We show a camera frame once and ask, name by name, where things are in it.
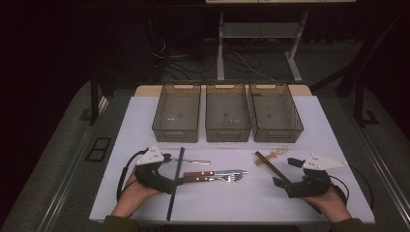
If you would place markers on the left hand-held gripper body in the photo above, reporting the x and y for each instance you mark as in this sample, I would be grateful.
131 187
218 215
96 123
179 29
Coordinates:
151 175

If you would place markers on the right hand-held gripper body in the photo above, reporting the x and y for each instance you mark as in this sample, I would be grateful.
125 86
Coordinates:
309 185

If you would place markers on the steel spoon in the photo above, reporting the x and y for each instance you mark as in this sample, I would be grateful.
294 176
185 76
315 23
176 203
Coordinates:
190 161

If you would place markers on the brown chopstick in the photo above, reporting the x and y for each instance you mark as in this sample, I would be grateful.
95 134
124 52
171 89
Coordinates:
269 162

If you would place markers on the light wooden spoon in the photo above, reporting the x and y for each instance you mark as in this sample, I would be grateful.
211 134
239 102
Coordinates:
264 160

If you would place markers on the smoky clear plastic bin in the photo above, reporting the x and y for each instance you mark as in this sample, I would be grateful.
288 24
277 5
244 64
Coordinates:
275 112
227 112
177 112

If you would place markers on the person's left hand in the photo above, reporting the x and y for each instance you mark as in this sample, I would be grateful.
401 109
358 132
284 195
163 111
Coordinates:
135 196

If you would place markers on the person's right hand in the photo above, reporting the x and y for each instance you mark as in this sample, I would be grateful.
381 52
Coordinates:
328 204

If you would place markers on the white table sheet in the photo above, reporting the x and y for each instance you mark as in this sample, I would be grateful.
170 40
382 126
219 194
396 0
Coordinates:
225 199

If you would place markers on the black metal stand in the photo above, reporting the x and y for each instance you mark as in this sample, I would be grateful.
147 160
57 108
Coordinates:
94 96
359 103

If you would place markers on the grey metal desk frame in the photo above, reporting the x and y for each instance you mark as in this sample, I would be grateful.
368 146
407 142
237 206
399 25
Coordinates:
220 48

